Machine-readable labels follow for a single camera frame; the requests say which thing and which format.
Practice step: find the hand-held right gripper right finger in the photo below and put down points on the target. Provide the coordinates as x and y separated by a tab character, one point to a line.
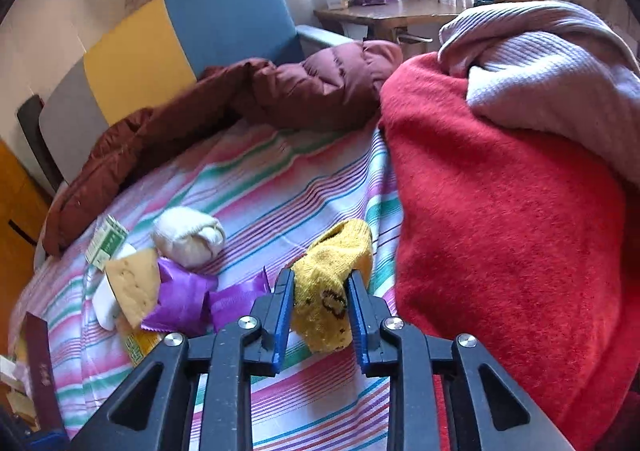
359	326

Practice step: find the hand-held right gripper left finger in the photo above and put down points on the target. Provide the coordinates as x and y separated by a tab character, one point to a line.
282	321

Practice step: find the yellow sock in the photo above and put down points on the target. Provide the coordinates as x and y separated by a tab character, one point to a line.
325	271

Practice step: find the purple wrapper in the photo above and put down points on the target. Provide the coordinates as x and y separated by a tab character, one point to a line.
182	298

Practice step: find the clear snack packet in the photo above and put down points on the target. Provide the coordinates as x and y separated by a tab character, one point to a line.
140	343

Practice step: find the large yellow sponge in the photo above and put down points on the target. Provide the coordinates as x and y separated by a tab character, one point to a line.
132	281

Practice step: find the white soap block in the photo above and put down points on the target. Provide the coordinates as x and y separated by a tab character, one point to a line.
104	306

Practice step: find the white rolled sock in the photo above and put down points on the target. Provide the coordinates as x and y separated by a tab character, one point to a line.
187	236

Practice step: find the red blanket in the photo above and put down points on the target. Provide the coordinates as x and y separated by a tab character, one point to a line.
500	231

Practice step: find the green white box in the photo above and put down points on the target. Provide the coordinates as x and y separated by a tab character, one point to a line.
107	238

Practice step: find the maroon down jacket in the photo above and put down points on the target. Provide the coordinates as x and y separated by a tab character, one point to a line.
300	91

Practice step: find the dark maroon long box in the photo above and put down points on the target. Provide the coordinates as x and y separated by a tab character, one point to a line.
45	371

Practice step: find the orange wooden wardrobe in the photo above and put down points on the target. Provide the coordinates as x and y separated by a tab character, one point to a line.
15	241

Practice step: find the grey yellow blue headboard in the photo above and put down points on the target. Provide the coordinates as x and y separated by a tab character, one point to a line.
135	51

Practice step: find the lavender knitted sweater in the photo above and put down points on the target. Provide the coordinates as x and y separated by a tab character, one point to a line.
550	81

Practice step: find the wooden desk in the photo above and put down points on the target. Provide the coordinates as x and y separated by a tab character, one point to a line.
390	13

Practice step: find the grey bed rail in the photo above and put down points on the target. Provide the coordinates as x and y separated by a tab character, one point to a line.
325	35

